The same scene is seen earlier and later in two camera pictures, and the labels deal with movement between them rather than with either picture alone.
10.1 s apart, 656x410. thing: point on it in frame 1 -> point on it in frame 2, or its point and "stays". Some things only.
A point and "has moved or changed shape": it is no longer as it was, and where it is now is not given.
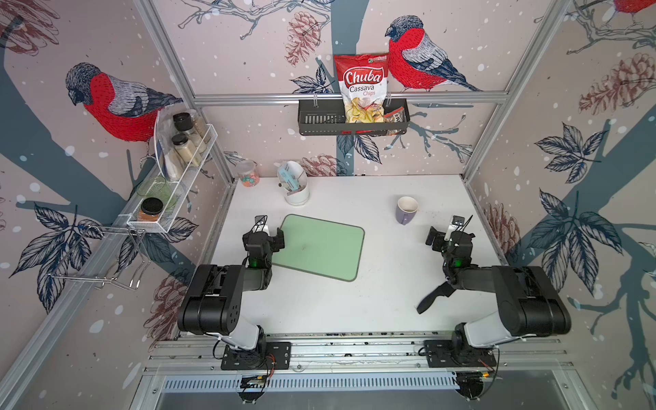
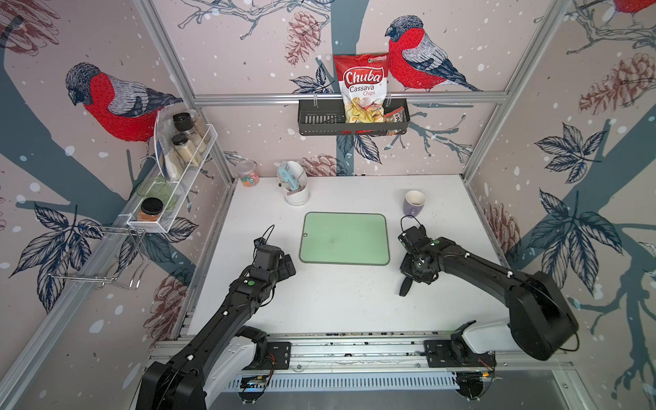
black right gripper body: (440, 245) -> (409, 267)
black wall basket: (326, 117) stays
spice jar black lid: (183, 121) stays
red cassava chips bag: (363, 81) stays
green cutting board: (330, 248) has moved or changed shape
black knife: (444, 289) -> (405, 286)
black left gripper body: (273, 244) -> (282, 270)
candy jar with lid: (248, 175) stays
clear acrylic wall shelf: (182, 136) stays
